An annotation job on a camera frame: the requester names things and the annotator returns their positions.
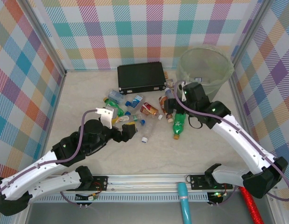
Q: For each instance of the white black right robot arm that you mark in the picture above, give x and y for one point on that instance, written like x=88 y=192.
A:
x=240 y=140

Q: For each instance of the tall clear bottle white cap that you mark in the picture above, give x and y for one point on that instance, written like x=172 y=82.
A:
x=169 y=93

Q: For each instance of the grey metal panel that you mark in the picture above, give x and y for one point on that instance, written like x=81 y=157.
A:
x=135 y=213

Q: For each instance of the blue-capped bottle blue label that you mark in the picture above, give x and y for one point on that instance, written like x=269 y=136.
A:
x=136 y=100

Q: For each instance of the small playing card box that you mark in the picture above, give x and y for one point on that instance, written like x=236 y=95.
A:
x=170 y=83

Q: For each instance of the red label juice bottle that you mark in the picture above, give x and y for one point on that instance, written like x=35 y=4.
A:
x=146 y=107

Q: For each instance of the red glitter pole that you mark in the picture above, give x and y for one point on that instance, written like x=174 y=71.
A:
x=251 y=205

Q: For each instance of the black hard case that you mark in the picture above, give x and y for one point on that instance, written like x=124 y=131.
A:
x=140 y=75

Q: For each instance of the clear plastic waste bin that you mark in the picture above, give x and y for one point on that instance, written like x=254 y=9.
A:
x=212 y=67

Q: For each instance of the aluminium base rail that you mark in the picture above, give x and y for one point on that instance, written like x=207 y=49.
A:
x=146 y=184

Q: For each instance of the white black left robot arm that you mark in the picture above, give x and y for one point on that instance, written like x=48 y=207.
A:
x=30 y=172

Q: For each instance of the crushed bottle light blue label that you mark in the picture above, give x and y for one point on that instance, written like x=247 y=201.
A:
x=115 y=95

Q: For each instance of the white-capped bottle blue label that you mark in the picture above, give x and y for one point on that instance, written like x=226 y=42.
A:
x=198 y=79

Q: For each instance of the green bottle yellow cap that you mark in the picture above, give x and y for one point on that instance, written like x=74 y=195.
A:
x=179 y=124
x=111 y=102

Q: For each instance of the brown label drink bottle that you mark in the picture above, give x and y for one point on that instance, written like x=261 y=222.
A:
x=162 y=100

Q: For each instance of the aluminium frame post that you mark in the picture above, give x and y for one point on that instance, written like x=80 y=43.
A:
x=47 y=39
x=257 y=16

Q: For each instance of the teal pole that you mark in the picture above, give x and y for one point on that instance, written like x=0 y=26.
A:
x=185 y=205

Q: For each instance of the small brown box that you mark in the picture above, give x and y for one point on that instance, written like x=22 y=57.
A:
x=167 y=75

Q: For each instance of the yellow power connector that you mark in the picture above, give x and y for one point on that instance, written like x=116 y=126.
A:
x=218 y=195
x=94 y=197

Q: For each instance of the aluminium side rail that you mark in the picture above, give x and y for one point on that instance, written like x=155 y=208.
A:
x=57 y=93
x=238 y=98

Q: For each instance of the blue bottle cap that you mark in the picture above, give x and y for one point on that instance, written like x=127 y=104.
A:
x=142 y=121
x=128 y=113

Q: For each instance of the white label bottle green cap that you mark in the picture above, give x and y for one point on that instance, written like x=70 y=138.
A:
x=122 y=119

